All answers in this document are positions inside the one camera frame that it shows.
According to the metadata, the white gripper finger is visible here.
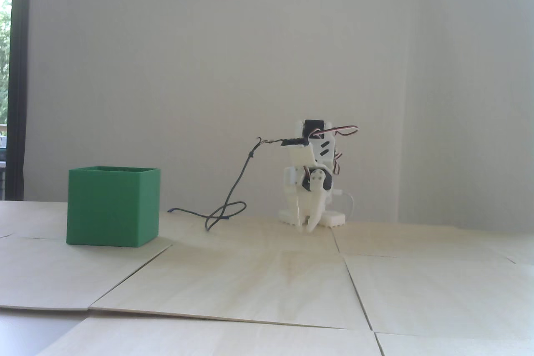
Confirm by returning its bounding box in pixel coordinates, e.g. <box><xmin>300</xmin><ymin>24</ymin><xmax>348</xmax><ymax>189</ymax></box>
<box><xmin>306</xmin><ymin>168</ymin><xmax>327</xmax><ymax>234</ymax></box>

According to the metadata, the white toothed gripper finger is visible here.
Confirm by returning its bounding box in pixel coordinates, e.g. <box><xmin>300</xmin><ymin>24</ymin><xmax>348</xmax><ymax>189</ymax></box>
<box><xmin>295</xmin><ymin>195</ymin><xmax>310</xmax><ymax>233</ymax></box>

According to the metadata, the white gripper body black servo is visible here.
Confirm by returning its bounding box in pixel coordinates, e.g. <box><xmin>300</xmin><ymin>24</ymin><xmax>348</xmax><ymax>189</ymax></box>
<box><xmin>284</xmin><ymin>165</ymin><xmax>334</xmax><ymax>207</ymax></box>

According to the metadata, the white robot arm with base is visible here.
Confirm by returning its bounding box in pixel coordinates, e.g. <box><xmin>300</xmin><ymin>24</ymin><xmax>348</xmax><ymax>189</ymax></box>
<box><xmin>279</xmin><ymin>119</ymin><xmax>347</xmax><ymax>229</ymax></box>

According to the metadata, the green open box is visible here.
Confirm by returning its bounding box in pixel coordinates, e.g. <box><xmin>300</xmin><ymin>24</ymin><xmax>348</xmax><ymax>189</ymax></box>
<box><xmin>66</xmin><ymin>166</ymin><xmax>161</xmax><ymax>248</ymax></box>

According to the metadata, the white paper backdrop sheet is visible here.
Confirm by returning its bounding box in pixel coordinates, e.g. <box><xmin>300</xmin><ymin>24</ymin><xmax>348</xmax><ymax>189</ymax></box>
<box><xmin>25</xmin><ymin>0</ymin><xmax>411</xmax><ymax>223</ymax></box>

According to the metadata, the white power cable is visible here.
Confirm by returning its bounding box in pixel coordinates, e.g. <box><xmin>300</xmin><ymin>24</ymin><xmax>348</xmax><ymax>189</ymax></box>
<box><xmin>333</xmin><ymin>190</ymin><xmax>355</xmax><ymax>221</ymax></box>

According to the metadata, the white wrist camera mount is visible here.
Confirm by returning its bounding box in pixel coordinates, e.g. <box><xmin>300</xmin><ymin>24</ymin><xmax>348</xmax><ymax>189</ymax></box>
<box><xmin>280</xmin><ymin>136</ymin><xmax>316</xmax><ymax>171</ymax></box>

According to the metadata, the black camera cable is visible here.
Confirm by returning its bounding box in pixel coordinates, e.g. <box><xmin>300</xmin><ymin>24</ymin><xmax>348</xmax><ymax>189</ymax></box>
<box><xmin>168</xmin><ymin>137</ymin><xmax>289</xmax><ymax>232</ymax></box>

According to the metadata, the red white servo wire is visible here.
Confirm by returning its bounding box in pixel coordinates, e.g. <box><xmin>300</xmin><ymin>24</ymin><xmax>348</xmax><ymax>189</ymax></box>
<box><xmin>311</xmin><ymin>124</ymin><xmax>358</xmax><ymax>138</ymax></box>

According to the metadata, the dark window frame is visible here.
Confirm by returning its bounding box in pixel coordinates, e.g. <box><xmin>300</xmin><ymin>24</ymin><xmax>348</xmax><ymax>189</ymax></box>
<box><xmin>5</xmin><ymin>0</ymin><xmax>32</xmax><ymax>201</ymax></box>

